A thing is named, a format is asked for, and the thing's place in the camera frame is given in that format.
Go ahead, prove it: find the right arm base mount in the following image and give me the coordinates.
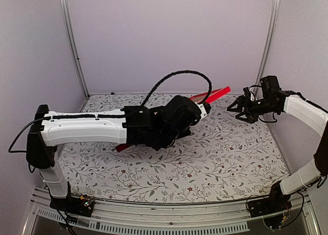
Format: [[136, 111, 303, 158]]
[[245, 195, 292, 230]]

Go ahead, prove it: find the left aluminium corner post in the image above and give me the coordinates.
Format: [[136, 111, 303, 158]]
[[59, 0, 90, 99]]

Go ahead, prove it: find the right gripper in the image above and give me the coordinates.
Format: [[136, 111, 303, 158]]
[[227, 95, 278, 124]]

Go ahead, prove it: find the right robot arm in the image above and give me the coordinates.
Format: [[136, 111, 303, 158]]
[[227, 87, 327, 212]]

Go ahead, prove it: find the front aluminium rail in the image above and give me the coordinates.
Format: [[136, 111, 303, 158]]
[[23, 188, 321, 234]]

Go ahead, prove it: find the right aluminium corner post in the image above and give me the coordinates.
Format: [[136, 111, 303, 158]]
[[255, 0, 281, 84]]

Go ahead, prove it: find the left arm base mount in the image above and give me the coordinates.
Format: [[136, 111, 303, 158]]
[[50, 195, 95, 217]]

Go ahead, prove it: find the wooden picture frame red edge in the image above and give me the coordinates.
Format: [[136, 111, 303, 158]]
[[114, 86, 231, 153]]

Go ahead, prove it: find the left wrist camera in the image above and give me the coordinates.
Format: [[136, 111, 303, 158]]
[[165, 95, 211, 132]]

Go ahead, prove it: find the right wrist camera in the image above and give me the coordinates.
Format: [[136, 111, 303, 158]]
[[260, 75, 281, 98]]

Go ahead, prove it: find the aluminium corner post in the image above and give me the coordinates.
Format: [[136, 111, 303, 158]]
[[255, 0, 281, 84], [59, 0, 90, 99]]

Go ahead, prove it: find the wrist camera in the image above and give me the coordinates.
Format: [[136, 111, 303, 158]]
[[165, 95, 211, 132], [260, 75, 281, 98]]

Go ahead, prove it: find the floral patterned table cover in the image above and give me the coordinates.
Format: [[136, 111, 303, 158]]
[[59, 95, 289, 203]]

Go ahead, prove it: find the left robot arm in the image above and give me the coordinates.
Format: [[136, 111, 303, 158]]
[[21, 104, 201, 211]]

